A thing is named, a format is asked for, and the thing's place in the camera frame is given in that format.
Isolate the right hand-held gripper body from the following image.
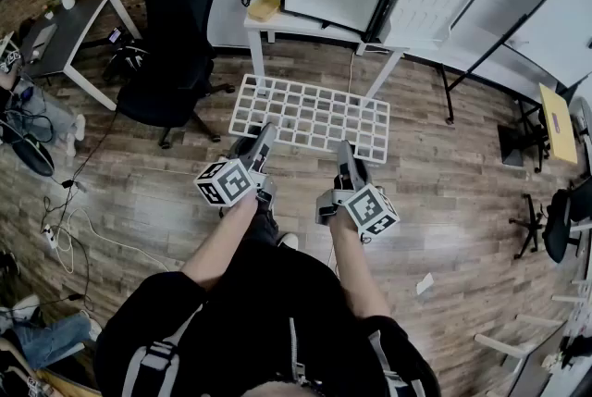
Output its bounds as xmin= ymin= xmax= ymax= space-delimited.
xmin=315 ymin=139 xmax=401 ymax=239

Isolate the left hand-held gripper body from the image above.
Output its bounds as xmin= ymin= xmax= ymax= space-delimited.
xmin=192 ymin=121 xmax=279 ymax=207

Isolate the white wire grid rack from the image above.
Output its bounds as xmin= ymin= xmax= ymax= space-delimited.
xmin=228 ymin=73 xmax=391 ymax=165

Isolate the person's right forearm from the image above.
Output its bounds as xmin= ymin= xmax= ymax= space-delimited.
xmin=327 ymin=205 xmax=392 ymax=320

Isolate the person's left forearm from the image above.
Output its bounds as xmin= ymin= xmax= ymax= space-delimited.
xmin=180 ymin=190 xmax=259 ymax=292

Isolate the black office chair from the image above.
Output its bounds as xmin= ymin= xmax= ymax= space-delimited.
xmin=115 ymin=0 xmax=237 ymax=150
xmin=508 ymin=177 xmax=592 ymax=265

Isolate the white table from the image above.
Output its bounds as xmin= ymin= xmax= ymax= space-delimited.
xmin=243 ymin=0 xmax=411 ymax=103

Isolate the person's black clothing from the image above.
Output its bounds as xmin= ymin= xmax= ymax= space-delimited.
xmin=93 ymin=198 xmax=443 ymax=397

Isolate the white wooden chair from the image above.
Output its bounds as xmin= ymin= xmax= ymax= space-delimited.
xmin=474 ymin=311 xmax=570 ymax=387

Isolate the yellow table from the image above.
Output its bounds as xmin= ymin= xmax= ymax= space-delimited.
xmin=538 ymin=82 xmax=579 ymax=165

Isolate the grey laptop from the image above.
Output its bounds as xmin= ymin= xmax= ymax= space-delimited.
xmin=20 ymin=22 xmax=59 ymax=58

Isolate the white board on black stand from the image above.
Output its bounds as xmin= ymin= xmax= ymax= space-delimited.
xmin=438 ymin=0 xmax=592 ymax=126

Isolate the white floor cable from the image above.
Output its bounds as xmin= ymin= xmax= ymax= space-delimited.
xmin=55 ymin=207 xmax=170 ymax=275

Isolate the grey harness strap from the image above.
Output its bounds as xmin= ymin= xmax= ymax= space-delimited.
xmin=120 ymin=304 xmax=204 ymax=397
xmin=367 ymin=329 xmax=429 ymax=397

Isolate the dark desk with white frame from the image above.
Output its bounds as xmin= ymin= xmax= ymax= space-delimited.
xmin=18 ymin=0 xmax=142 ymax=112

